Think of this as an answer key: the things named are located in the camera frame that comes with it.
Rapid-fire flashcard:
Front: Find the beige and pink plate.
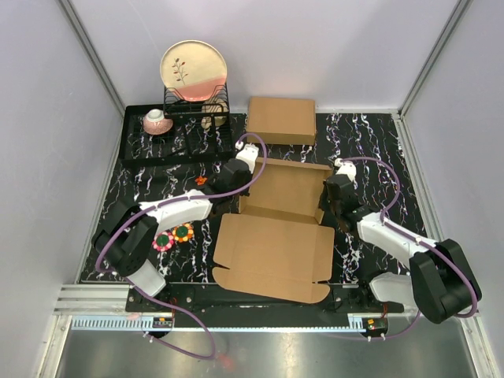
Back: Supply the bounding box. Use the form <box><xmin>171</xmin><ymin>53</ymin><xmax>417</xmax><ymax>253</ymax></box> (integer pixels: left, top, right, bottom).
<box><xmin>160</xmin><ymin>40</ymin><xmax>228</xmax><ymax>102</ymax></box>

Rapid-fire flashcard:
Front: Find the orange flower coaster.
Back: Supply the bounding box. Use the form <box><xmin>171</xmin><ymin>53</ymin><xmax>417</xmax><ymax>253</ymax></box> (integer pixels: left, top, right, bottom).
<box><xmin>172</xmin><ymin>223</ymin><xmax>194</xmax><ymax>243</ymax></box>

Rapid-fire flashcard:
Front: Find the small orange flower toy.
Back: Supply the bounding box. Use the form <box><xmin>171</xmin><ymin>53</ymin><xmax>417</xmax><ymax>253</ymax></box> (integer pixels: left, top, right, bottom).
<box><xmin>195</xmin><ymin>176</ymin><xmax>208</xmax><ymax>186</ymax></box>

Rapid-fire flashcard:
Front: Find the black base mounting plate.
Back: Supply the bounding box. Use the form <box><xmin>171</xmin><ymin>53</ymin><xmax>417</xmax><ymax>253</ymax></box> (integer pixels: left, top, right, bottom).
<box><xmin>124</xmin><ymin>282</ymin><xmax>405</xmax><ymax>330</ymax></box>

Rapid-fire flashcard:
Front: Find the black wire plate rack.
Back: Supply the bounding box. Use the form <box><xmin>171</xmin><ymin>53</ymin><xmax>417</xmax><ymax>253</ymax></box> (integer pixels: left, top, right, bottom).
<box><xmin>163</xmin><ymin>83</ymin><xmax>230</xmax><ymax>119</ymax></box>

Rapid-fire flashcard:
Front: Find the beige cup in rack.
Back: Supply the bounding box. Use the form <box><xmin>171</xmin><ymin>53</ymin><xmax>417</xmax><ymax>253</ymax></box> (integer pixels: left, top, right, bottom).
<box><xmin>201</xmin><ymin>98</ymin><xmax>228</xmax><ymax>130</ymax></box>

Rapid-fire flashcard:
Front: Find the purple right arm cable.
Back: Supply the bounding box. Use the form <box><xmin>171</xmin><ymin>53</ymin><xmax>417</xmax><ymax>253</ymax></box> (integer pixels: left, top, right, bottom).
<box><xmin>334</xmin><ymin>156</ymin><xmax>484</xmax><ymax>340</ymax></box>

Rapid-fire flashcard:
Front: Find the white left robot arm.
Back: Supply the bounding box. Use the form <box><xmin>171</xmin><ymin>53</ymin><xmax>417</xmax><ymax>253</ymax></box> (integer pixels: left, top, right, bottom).
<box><xmin>92</xmin><ymin>153</ymin><xmax>257</xmax><ymax>312</ymax></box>

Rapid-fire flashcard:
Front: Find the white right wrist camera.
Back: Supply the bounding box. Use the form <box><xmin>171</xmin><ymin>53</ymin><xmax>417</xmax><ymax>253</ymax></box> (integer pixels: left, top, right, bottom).
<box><xmin>334</xmin><ymin>158</ymin><xmax>357</xmax><ymax>182</ymax></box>

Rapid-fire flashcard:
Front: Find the pink flower coaster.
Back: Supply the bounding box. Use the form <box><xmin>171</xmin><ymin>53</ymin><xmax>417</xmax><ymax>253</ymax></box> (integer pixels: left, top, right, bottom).
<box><xmin>152</xmin><ymin>231</ymin><xmax>175</xmax><ymax>252</ymax></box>

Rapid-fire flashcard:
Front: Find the pink ceramic bowl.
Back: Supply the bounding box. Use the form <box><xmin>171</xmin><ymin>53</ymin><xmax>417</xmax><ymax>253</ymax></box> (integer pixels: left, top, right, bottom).
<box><xmin>143</xmin><ymin>109</ymin><xmax>173</xmax><ymax>135</ymax></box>

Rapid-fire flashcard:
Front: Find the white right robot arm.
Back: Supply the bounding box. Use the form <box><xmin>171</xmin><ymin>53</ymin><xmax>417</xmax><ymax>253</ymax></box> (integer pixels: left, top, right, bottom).
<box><xmin>319</xmin><ymin>174</ymin><xmax>482</xmax><ymax>324</ymax></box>

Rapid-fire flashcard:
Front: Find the black wire tray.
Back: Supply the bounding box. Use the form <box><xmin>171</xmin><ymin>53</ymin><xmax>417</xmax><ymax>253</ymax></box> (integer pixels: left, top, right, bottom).
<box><xmin>118</xmin><ymin>105</ymin><xmax>236</xmax><ymax>169</ymax></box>

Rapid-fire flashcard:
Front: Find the closed brown cardboard box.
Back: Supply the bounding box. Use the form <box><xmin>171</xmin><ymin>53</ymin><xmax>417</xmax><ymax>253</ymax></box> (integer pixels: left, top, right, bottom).
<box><xmin>246</xmin><ymin>97</ymin><xmax>317</xmax><ymax>146</ymax></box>

